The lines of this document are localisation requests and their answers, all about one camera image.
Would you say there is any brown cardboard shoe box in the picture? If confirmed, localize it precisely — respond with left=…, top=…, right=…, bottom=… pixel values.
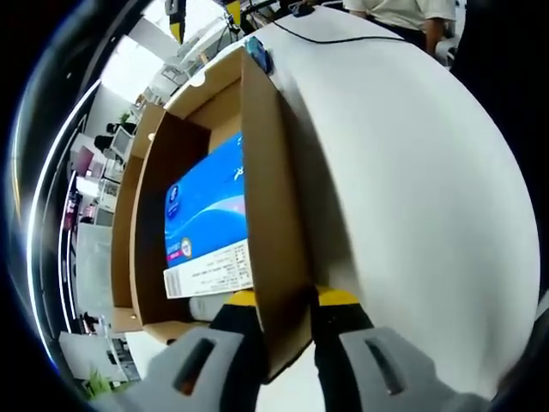
left=110, top=45, right=317, bottom=385

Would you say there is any white tube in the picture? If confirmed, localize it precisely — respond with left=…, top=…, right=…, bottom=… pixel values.
left=188, top=295, right=228, bottom=321

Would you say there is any blue and white pack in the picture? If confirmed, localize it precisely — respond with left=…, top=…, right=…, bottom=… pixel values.
left=162, top=130, right=258, bottom=300

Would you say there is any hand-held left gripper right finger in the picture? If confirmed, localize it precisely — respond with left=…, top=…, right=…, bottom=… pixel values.
left=311, top=286, right=498, bottom=412

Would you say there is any small blue packet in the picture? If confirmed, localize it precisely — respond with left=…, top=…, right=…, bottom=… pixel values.
left=244, top=36, right=275, bottom=75

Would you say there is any black cable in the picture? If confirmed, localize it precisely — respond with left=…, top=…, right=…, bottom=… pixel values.
left=274, top=19, right=407, bottom=45

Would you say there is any white monitor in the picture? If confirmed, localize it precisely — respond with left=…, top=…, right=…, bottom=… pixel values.
left=112, top=128, right=132, bottom=155

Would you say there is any white frosted desk partition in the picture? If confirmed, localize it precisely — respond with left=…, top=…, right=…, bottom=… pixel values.
left=75, top=222, right=113, bottom=310

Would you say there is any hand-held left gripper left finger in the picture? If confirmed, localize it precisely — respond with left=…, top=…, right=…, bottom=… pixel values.
left=143, top=290, right=266, bottom=412

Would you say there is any red display screen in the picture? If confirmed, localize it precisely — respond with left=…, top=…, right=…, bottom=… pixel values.
left=71, top=144, right=96, bottom=173

